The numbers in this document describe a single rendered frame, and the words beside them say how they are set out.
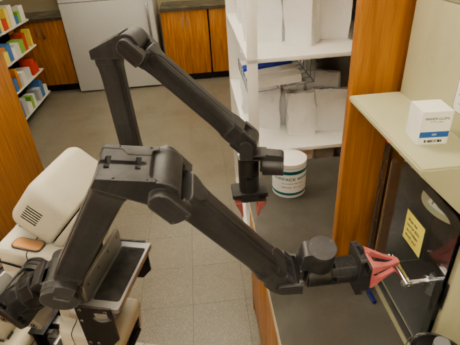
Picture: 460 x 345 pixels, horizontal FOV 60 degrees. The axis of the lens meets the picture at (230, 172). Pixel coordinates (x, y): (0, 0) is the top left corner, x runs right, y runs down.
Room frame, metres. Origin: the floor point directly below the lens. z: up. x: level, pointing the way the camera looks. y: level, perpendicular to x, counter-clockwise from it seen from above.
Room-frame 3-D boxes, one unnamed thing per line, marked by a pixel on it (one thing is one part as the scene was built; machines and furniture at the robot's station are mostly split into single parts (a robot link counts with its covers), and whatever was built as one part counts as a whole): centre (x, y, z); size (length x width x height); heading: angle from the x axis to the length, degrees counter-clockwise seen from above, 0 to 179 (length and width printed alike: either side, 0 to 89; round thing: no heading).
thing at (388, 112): (0.67, -0.34, 1.46); 0.32 x 0.12 x 0.10; 3
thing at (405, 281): (0.60, -0.36, 1.20); 0.10 x 0.05 x 0.03; 3
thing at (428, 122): (0.61, -0.34, 1.54); 0.05 x 0.05 x 0.06; 89
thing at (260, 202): (0.95, -0.06, 1.14); 0.07 x 0.07 x 0.09; 3
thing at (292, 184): (1.30, -0.23, 1.02); 0.13 x 0.13 x 0.15
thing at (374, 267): (0.61, -0.30, 1.20); 0.09 x 0.07 x 0.07; 93
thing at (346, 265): (0.61, -0.23, 1.20); 0.07 x 0.07 x 0.10; 3
